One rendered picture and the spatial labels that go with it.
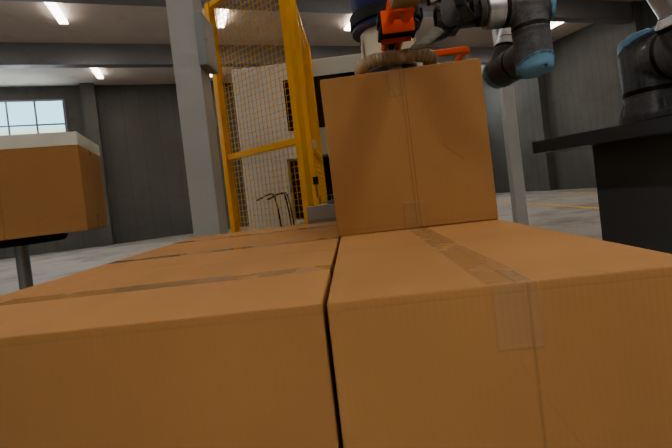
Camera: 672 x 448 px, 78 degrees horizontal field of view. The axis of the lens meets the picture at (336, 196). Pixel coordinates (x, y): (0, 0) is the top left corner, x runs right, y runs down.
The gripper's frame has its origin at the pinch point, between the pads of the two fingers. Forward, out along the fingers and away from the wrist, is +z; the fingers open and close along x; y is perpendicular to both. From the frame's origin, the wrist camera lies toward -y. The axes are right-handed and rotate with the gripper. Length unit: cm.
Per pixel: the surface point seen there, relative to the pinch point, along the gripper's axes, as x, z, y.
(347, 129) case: -26.3, 18.0, -2.1
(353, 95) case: -18.1, 15.5, -2.2
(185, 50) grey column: 50, 105, 131
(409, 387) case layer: -63, 15, -63
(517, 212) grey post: -86, -155, 346
